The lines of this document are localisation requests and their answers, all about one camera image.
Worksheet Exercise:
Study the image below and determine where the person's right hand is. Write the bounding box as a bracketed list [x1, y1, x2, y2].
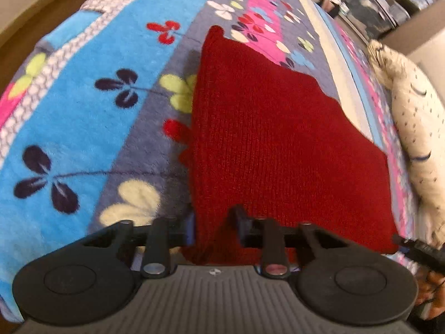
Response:
[416, 270, 445, 321]

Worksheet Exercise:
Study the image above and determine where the floral fleece blanket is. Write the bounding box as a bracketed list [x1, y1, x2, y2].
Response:
[0, 0, 430, 325]

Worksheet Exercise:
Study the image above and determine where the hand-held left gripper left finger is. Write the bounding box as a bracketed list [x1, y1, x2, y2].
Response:
[83, 212, 196, 279]

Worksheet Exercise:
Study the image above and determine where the wooden shelf unit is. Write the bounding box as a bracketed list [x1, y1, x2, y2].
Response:
[382, 24, 445, 89]

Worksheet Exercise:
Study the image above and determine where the red knit sweater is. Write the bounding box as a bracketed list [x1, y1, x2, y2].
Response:
[179, 25, 400, 267]

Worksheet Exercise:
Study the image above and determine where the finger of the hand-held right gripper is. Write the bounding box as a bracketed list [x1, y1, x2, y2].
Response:
[392, 234, 417, 257]

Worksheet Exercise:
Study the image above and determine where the cream star-print plush pillow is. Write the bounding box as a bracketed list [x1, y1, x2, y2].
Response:
[368, 39, 445, 248]

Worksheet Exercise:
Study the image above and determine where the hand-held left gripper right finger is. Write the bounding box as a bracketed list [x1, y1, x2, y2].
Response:
[229, 205, 350, 279]

